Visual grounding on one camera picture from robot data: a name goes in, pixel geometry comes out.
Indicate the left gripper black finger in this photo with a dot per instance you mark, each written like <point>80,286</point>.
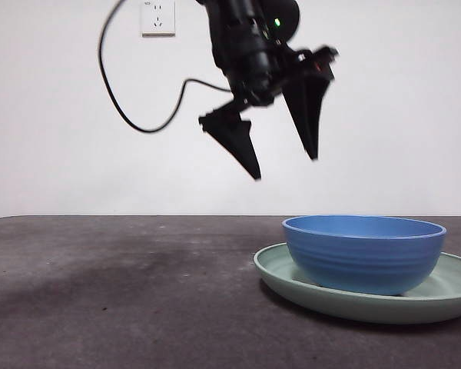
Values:
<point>236,140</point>
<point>307,111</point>

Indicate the blue bowl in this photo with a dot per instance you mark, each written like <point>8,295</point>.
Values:
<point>363,261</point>

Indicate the green plate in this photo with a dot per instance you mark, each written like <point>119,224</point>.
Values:
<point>353,307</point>

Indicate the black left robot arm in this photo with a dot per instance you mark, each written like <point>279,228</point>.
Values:
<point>246,50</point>

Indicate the white wall socket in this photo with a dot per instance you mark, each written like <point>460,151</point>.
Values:
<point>158,19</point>

